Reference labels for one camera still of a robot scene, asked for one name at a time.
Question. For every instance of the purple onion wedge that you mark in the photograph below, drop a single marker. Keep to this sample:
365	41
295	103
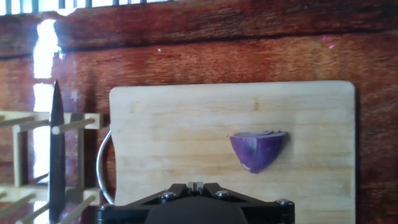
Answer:
258	152

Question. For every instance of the bamboo cutting board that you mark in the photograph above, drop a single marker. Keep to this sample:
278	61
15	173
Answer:
186	124

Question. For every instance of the steel kitchen knife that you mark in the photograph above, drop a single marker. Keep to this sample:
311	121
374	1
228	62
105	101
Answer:
57	155

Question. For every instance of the wooden peg rack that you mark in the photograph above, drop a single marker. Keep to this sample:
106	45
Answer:
90	120

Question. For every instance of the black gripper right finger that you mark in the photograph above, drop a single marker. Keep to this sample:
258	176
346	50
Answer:
214	189

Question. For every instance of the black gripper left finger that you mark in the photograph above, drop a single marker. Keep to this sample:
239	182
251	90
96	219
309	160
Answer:
175	190

